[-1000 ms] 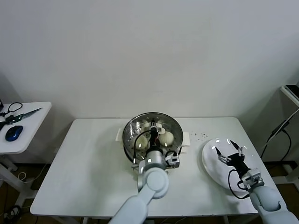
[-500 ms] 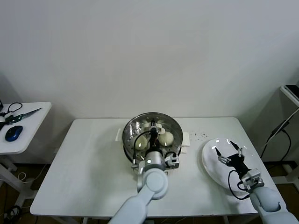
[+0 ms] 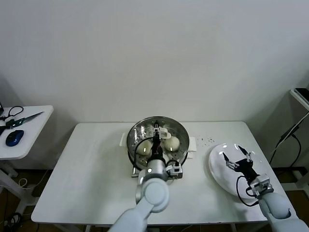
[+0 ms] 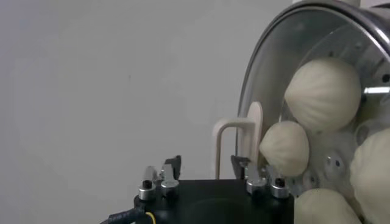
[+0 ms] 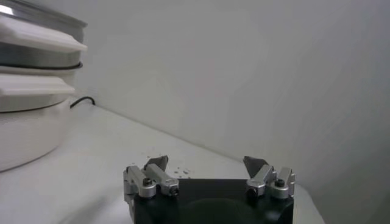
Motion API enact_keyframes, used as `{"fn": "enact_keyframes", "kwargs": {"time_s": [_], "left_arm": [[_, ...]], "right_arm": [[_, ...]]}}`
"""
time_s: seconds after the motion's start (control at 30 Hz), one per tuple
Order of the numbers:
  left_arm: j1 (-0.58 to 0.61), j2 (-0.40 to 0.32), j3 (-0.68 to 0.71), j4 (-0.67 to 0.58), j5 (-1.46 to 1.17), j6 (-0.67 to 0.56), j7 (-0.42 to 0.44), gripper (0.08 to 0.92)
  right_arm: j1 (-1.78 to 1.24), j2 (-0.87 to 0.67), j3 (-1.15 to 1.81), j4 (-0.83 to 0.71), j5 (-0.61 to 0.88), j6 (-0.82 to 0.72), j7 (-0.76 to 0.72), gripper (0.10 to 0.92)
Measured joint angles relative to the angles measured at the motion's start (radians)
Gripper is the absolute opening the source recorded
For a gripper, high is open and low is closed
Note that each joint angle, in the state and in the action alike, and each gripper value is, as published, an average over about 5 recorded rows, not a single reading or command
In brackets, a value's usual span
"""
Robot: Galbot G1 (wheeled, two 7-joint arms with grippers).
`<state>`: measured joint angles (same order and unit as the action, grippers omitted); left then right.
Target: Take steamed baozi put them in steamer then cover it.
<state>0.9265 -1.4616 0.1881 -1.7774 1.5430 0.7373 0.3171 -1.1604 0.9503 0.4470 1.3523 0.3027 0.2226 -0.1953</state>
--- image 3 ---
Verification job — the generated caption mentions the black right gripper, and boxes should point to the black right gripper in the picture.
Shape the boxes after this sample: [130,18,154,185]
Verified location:
[222,145,260,181]

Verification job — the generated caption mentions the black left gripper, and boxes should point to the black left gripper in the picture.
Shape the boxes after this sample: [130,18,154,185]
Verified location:
[151,120,163,160]

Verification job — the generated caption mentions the white steamed baozi bun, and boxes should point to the white steamed baozi bun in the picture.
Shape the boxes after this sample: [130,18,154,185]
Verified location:
[164,136,181,152]
[136,141,153,155]

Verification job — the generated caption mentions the stainless steel steamer basket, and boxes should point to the stainless steel steamer basket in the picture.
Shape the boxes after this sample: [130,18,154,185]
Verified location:
[126,116,190,170]

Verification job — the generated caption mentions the round white plate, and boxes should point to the round white plate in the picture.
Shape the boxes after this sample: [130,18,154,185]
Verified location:
[207,143,264,200]

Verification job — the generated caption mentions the white electric cooking pot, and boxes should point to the white electric cooking pot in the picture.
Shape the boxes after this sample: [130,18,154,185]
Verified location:
[119,132,197,178]

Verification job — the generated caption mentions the black inline adapter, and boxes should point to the black inline adapter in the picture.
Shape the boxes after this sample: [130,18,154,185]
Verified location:
[280,124,300,143]

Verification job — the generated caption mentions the white slanted pole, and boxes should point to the white slanted pole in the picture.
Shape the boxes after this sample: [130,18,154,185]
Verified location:
[269,110,309,155]

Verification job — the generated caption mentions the white shelf board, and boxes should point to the white shelf board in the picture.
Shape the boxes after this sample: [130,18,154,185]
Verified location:
[289,88,309,112]

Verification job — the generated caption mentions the black flat device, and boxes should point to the black flat device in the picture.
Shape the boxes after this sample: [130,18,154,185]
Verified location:
[295,88,309,104]

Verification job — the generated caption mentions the white side table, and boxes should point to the white side table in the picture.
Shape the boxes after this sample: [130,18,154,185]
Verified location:
[0,105,54,215]

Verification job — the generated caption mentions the blue computer mouse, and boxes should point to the blue computer mouse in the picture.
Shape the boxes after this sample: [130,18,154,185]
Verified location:
[5,130,25,147]

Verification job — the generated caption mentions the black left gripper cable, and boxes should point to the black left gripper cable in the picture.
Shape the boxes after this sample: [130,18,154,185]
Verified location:
[133,137,155,169]

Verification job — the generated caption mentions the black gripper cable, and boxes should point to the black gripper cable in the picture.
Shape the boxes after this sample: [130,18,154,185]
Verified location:
[133,137,155,169]
[236,175,260,207]

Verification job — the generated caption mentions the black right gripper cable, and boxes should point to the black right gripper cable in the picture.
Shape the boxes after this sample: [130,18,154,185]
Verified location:
[236,175,260,207]

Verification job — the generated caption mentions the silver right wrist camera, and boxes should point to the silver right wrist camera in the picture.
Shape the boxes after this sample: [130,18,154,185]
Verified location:
[257,174,270,190]

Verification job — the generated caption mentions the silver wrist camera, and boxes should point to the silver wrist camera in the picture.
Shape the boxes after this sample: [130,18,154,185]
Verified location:
[166,162,183,180]
[257,174,270,190]

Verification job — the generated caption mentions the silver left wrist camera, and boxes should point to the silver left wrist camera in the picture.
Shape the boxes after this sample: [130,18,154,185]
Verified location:
[166,162,183,180]

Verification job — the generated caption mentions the black hanging cable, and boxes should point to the black hanging cable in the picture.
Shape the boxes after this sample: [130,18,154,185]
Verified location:
[269,134,302,170]

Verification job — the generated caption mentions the black cable loop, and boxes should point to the black cable loop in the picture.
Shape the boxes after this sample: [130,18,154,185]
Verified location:
[0,106,24,121]

